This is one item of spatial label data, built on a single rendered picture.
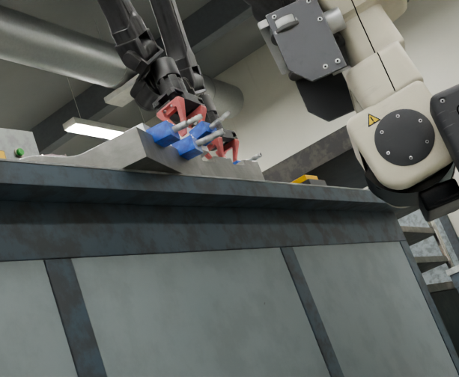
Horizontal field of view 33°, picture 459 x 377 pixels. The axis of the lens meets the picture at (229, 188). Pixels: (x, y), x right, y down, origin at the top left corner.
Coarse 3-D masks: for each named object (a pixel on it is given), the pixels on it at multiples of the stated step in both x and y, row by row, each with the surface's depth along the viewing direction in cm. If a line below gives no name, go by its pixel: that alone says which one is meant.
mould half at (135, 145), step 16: (112, 144) 123; (128, 144) 122; (144, 144) 122; (32, 160) 127; (48, 160) 126; (64, 160) 125; (80, 160) 124; (96, 160) 123; (112, 160) 122; (128, 160) 121; (144, 160) 121; (160, 160) 126; (176, 160) 134; (192, 160) 144
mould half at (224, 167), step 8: (200, 160) 154; (216, 160) 159; (224, 160) 161; (248, 160) 169; (200, 168) 152; (208, 168) 155; (216, 168) 157; (224, 168) 160; (232, 168) 162; (240, 168) 165; (248, 168) 168; (256, 168) 170; (216, 176) 156; (224, 176) 158; (232, 176) 161; (240, 176) 164; (248, 176) 166; (256, 176) 169
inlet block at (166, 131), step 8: (184, 120) 128; (192, 120) 127; (144, 128) 128; (152, 128) 128; (160, 128) 127; (168, 128) 127; (176, 128) 128; (184, 128) 128; (160, 136) 127; (168, 136) 127; (176, 136) 129; (160, 144) 129; (168, 144) 130
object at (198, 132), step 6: (222, 114) 155; (228, 114) 154; (216, 120) 155; (222, 120) 155; (198, 126) 156; (204, 126) 155; (210, 126) 156; (192, 132) 157; (198, 132) 156; (204, 132) 155; (210, 132) 156; (180, 138) 158; (198, 138) 156; (204, 144) 159; (204, 150) 158
